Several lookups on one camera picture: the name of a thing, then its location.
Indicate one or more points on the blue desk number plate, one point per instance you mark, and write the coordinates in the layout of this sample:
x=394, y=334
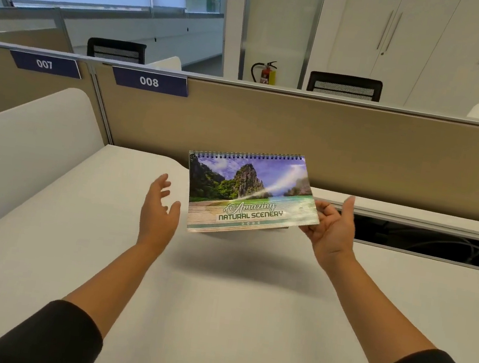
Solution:
x=149, y=81
x=45, y=64

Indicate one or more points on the wide beige desk partition panel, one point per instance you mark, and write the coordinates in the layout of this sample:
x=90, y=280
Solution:
x=359, y=151

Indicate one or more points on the person's left forearm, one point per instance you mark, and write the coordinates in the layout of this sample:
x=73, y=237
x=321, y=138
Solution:
x=109, y=285

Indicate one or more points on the red fire extinguisher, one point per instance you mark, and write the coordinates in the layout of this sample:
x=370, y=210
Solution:
x=266, y=75

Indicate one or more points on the person's left thumb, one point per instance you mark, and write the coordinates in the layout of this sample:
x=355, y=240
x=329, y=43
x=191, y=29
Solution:
x=175, y=213

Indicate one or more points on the spiral-bound scenery desk calendar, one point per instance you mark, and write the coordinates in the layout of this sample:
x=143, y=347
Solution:
x=251, y=194

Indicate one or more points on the black mesh office chair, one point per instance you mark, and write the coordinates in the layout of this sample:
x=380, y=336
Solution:
x=115, y=50
x=344, y=86

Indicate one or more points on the white storage cabinet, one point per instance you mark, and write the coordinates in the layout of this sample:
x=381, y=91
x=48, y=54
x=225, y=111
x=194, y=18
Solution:
x=435, y=51

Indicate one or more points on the grey framed partition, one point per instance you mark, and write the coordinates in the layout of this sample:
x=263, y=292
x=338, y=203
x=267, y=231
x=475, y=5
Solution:
x=21, y=24

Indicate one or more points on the frosted glass door panel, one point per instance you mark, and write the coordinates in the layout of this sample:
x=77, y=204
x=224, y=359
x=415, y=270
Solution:
x=282, y=21

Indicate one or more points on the narrow beige desk partition panel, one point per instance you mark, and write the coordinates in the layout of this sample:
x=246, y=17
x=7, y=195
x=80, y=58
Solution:
x=20, y=95

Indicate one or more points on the person's right thumb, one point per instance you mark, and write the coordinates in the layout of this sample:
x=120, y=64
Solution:
x=348, y=213

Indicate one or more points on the white rounded side divider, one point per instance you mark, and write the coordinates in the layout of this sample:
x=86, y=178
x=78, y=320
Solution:
x=16, y=156

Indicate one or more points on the person's right hand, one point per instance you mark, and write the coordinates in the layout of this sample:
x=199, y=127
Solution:
x=334, y=239

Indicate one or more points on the person's left hand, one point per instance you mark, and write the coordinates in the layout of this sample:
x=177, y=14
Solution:
x=155, y=220

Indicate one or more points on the person's right forearm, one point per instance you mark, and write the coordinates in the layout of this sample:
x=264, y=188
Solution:
x=379, y=323

